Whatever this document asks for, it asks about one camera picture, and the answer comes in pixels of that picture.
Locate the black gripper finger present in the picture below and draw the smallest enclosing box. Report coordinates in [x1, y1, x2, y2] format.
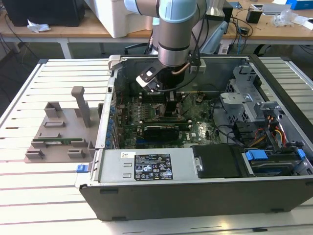
[165, 91, 177, 118]

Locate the metal socket cover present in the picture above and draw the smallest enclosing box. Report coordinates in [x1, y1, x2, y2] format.
[178, 94, 197, 118]

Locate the green RAM stick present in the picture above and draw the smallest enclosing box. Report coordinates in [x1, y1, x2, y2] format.
[33, 139, 83, 145]
[143, 121, 190, 131]

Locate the black graphics card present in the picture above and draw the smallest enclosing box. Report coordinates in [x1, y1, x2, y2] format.
[142, 124, 181, 142]

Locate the green motherboard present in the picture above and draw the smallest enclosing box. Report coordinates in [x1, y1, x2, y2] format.
[114, 94, 222, 149]

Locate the blue expansion slot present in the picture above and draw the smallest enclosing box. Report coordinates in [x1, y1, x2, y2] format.
[135, 139, 154, 148]

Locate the white power adapter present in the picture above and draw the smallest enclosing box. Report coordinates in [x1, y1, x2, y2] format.
[218, 43, 231, 55]

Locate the black plastic cover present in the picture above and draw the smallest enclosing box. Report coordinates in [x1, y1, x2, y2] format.
[190, 144, 245, 179]

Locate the metal drive cage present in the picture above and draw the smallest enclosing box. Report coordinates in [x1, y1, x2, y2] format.
[219, 64, 291, 147]

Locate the black power connector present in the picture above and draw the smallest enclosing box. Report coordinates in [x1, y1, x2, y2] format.
[233, 121, 255, 142]

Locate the white plastic box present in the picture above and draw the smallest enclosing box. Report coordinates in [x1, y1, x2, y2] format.
[96, 0, 157, 39]

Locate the grey power supply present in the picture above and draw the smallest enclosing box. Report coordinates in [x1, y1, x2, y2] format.
[89, 147, 199, 188]

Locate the black speaker box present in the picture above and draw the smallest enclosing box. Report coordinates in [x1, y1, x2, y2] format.
[224, 6, 234, 24]

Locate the black grey PC case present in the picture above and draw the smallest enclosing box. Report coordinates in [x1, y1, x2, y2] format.
[74, 54, 313, 222]

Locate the hard disk in blue carrier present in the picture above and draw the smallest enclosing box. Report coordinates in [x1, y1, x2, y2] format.
[241, 149, 307, 178]

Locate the brown parts rack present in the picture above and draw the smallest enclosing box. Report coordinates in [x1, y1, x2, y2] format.
[23, 86, 98, 164]

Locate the small black cube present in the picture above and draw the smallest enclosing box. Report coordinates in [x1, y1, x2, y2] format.
[246, 8, 263, 24]

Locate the wooden desk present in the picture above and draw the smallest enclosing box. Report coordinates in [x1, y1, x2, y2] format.
[0, 9, 157, 59]
[220, 0, 313, 46]

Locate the white flat box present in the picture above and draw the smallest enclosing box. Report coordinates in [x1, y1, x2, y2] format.
[262, 3, 292, 16]

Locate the clear plastic bag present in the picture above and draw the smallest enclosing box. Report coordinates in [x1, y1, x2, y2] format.
[271, 10, 299, 27]

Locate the crumpled white paper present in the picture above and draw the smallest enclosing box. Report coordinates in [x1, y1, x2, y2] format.
[26, 19, 52, 34]

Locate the white paper sheet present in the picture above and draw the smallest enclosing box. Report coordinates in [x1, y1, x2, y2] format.
[291, 16, 313, 30]

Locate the blue box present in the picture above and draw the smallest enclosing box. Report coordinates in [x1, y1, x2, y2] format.
[285, 0, 313, 10]

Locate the black computer tower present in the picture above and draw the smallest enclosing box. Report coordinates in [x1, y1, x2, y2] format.
[4, 0, 83, 27]

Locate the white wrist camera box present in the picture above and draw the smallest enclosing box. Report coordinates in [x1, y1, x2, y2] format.
[135, 65, 162, 93]

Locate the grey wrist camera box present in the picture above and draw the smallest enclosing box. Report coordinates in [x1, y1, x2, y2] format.
[188, 55, 206, 74]

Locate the yellow red wire bundle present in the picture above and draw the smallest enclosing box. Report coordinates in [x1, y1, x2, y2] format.
[254, 115, 287, 148]

